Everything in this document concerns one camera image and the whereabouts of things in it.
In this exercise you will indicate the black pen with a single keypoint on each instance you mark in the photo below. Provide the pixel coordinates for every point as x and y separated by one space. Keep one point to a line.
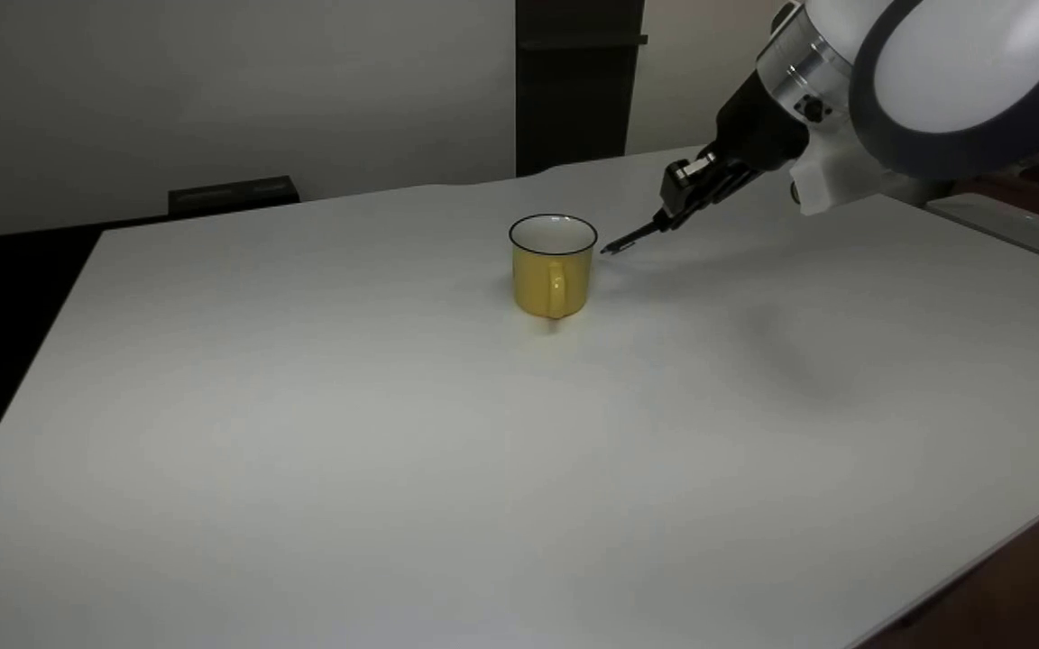
630 240

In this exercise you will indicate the dark vertical pillar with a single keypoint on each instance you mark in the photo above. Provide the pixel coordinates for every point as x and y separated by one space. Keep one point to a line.
576 71

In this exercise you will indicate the white side table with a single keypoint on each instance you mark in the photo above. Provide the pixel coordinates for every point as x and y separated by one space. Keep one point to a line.
990 217

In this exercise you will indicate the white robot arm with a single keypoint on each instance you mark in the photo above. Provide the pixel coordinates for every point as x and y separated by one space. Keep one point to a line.
871 96

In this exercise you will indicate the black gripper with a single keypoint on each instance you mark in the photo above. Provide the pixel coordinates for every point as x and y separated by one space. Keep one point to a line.
752 135

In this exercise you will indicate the yellow enamel mug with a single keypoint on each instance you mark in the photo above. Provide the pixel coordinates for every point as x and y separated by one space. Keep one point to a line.
552 266

